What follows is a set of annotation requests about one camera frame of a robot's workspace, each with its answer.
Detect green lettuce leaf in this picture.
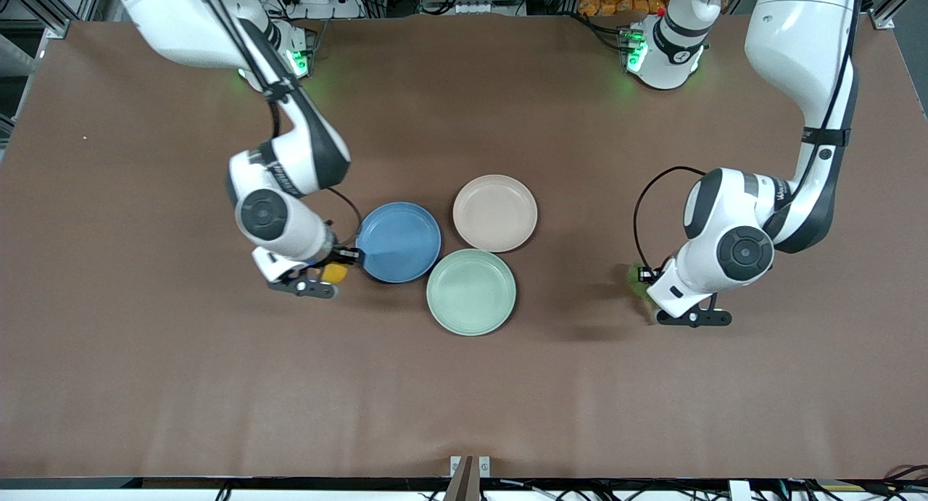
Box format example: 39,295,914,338
626,263,659,322

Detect blue plate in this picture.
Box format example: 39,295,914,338
355,202,442,283

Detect pale green plate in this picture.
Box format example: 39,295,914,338
426,249,517,336

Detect beige plate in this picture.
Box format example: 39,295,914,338
453,175,539,253

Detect metal bracket with brown post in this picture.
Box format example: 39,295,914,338
444,455,492,501

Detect aluminium frame corner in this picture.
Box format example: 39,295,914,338
867,0,928,30
13,0,73,39

